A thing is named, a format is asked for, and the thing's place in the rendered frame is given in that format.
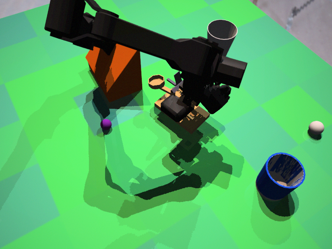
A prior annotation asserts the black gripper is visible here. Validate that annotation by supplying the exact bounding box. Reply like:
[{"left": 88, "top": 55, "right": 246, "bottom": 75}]
[{"left": 161, "top": 74, "right": 208, "bottom": 122}]

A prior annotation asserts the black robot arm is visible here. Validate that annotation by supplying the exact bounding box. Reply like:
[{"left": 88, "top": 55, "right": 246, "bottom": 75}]
[{"left": 44, "top": 0, "right": 248, "bottom": 114}]

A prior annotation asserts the dark grey cup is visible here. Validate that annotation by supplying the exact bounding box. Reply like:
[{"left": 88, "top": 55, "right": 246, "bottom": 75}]
[{"left": 207, "top": 19, "right": 238, "bottom": 57}]

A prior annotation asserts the purple ball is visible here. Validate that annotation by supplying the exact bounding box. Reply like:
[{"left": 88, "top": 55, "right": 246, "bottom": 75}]
[{"left": 100, "top": 119, "right": 112, "bottom": 130}]

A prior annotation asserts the pale pink ball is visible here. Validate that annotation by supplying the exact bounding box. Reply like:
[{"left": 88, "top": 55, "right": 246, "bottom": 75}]
[{"left": 309, "top": 121, "right": 324, "bottom": 135}]

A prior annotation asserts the dark blue mug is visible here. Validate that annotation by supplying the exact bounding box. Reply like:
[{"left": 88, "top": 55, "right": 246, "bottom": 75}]
[{"left": 256, "top": 152, "right": 305, "bottom": 201}]

